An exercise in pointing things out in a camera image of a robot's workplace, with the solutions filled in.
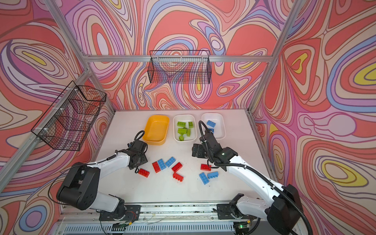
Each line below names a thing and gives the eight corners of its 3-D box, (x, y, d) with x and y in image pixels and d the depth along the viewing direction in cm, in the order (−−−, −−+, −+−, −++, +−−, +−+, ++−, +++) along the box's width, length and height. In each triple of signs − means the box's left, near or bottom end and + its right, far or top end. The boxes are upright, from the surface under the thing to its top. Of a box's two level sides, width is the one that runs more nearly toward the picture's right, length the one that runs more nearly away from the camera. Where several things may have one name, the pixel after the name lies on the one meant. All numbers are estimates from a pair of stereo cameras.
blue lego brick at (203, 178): (204, 185, 84) (204, 184, 83) (198, 175, 88) (198, 174, 86) (209, 182, 85) (209, 181, 84) (203, 172, 89) (203, 171, 87)
